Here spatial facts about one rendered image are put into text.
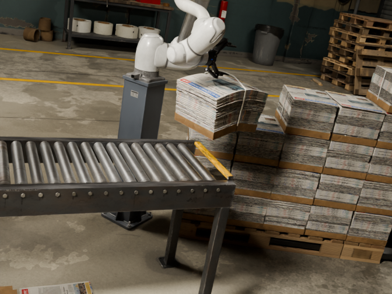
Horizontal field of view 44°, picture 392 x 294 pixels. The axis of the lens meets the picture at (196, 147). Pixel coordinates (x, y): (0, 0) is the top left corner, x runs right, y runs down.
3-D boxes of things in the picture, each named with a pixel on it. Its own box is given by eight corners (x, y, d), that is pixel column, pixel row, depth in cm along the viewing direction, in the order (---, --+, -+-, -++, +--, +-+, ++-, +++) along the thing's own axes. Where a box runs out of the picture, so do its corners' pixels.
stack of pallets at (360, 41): (363, 80, 1016) (382, 18, 970) (398, 94, 939) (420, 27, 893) (315, 77, 954) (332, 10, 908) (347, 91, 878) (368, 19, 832)
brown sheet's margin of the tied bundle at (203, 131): (196, 111, 263) (196, 104, 261) (234, 131, 245) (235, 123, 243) (174, 119, 253) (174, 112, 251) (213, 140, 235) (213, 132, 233)
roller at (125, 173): (114, 150, 251) (115, 141, 249) (138, 192, 211) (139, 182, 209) (104, 150, 249) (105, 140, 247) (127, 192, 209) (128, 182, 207)
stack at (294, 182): (173, 209, 359) (192, 102, 330) (324, 230, 369) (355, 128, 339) (172, 237, 323) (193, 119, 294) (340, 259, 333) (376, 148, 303)
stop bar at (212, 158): (199, 144, 265) (199, 141, 264) (233, 179, 229) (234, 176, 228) (193, 144, 264) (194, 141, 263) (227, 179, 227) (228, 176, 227)
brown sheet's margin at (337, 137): (315, 121, 336) (317, 115, 335) (354, 127, 339) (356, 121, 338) (331, 140, 301) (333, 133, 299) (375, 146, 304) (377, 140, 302)
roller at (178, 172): (153, 142, 257) (153, 150, 259) (184, 181, 218) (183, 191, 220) (162, 142, 259) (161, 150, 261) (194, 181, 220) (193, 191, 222)
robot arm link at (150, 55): (132, 64, 306) (136, 29, 298) (160, 67, 310) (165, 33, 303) (135, 70, 291) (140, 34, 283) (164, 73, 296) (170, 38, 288)
